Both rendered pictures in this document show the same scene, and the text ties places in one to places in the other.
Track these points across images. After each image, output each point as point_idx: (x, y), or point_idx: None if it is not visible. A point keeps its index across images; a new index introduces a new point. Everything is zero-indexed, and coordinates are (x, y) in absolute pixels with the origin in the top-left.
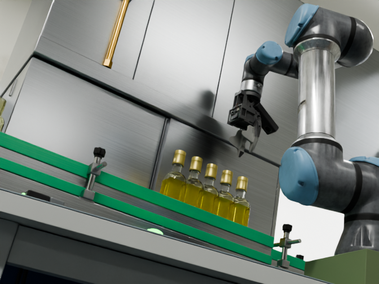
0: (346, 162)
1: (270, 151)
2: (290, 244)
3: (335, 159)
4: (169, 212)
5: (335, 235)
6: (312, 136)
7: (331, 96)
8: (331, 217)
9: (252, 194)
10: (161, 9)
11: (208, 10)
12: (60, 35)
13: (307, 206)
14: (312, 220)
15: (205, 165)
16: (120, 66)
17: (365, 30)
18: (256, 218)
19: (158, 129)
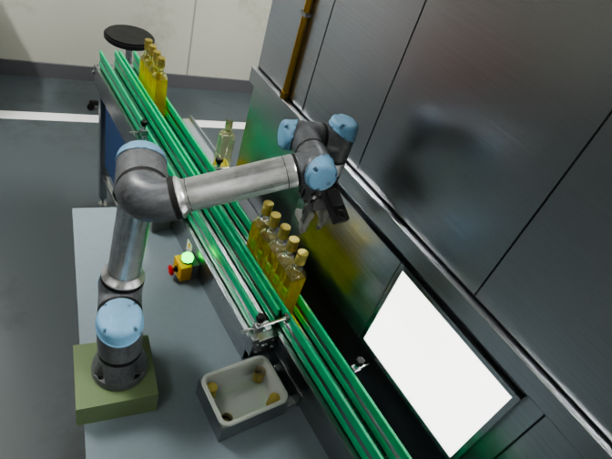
0: (104, 297)
1: (401, 237)
2: (254, 331)
3: (99, 289)
4: (211, 248)
5: (450, 391)
6: (106, 264)
7: (113, 243)
8: (454, 368)
9: (362, 270)
10: (336, 20)
11: (389, 11)
12: (267, 63)
13: (422, 328)
14: (423, 348)
15: (328, 219)
16: (296, 95)
17: (117, 197)
18: (358, 295)
19: None
